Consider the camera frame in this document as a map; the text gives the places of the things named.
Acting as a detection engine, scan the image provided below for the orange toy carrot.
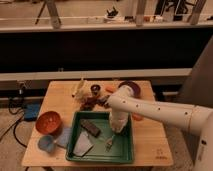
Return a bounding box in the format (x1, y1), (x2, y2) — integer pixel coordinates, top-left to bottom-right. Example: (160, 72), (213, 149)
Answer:
(105, 87), (116, 93)

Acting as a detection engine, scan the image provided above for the purple plastic bowl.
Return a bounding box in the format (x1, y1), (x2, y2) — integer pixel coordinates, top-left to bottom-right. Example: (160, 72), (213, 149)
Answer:
(119, 81), (141, 98)

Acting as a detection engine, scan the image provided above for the orange round fruit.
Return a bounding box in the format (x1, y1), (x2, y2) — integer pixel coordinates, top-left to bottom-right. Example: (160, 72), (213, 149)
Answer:
(132, 114), (143, 121)

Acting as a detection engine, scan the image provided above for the dark brown rectangular block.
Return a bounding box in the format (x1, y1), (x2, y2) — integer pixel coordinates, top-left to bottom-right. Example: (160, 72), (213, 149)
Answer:
(80, 119), (101, 137)

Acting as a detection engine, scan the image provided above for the wooden folding table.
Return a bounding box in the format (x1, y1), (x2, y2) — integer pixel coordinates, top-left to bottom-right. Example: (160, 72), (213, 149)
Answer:
(22, 81), (173, 169)

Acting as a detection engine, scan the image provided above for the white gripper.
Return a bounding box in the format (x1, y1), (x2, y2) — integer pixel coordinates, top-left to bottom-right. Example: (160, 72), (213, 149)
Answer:
(109, 114), (128, 133)

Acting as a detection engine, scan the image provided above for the orange plastic bowl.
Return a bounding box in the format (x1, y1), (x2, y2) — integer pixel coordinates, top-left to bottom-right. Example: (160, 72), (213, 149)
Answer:
(35, 111), (62, 135)

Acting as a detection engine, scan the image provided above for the grey folded cloth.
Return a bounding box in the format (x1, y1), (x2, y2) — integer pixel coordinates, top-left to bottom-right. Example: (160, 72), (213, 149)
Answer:
(73, 131), (93, 157)

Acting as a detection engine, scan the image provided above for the blue power box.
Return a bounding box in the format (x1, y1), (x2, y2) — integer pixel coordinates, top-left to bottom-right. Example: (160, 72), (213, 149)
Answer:
(24, 103), (41, 121)

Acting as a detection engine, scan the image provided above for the green plastic tray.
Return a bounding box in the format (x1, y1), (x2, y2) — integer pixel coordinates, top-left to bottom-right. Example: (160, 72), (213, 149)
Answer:
(66, 111), (134, 164)

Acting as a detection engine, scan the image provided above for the dark metallic toy item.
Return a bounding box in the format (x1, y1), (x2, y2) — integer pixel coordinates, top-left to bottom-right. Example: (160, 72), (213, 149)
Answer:
(97, 95), (109, 108)

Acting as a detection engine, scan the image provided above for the black cable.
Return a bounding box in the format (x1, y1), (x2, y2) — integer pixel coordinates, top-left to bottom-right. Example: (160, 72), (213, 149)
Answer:
(0, 96), (28, 149)

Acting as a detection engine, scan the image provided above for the small dark metal cup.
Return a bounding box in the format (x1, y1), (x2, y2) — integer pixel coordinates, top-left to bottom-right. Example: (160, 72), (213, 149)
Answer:
(90, 84), (101, 96)

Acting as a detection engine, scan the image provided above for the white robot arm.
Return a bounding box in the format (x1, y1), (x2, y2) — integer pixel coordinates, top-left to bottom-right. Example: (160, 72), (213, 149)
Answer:
(107, 85), (213, 171)

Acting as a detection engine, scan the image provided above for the light blue cloth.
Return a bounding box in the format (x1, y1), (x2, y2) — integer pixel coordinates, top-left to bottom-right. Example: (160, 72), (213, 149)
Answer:
(55, 127), (71, 148)

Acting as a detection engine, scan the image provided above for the dark brown toy food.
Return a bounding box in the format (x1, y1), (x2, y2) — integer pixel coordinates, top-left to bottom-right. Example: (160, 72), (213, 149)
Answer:
(80, 97), (97, 111)

